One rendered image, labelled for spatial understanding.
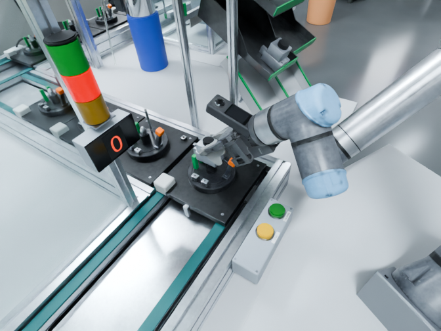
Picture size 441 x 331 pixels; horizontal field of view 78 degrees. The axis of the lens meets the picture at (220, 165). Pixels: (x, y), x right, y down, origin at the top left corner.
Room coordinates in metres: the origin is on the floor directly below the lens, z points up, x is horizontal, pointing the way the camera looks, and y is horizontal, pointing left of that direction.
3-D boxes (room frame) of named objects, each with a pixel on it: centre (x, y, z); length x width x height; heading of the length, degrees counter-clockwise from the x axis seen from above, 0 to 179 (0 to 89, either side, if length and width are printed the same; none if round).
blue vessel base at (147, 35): (1.49, 0.33, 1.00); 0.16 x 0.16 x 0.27
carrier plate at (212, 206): (0.54, 0.03, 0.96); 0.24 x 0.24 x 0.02; 54
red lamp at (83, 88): (0.45, 0.23, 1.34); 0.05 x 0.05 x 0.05
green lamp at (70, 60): (0.45, 0.23, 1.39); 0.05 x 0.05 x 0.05
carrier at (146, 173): (0.69, 0.24, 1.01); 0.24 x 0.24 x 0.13; 54
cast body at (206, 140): (0.55, 0.04, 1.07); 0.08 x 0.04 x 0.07; 54
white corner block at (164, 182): (0.52, 0.16, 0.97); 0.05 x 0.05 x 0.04; 54
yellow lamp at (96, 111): (0.45, 0.23, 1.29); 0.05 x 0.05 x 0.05
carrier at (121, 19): (1.94, 0.66, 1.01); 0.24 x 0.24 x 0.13; 54
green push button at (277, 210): (0.40, -0.14, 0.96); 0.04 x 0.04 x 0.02
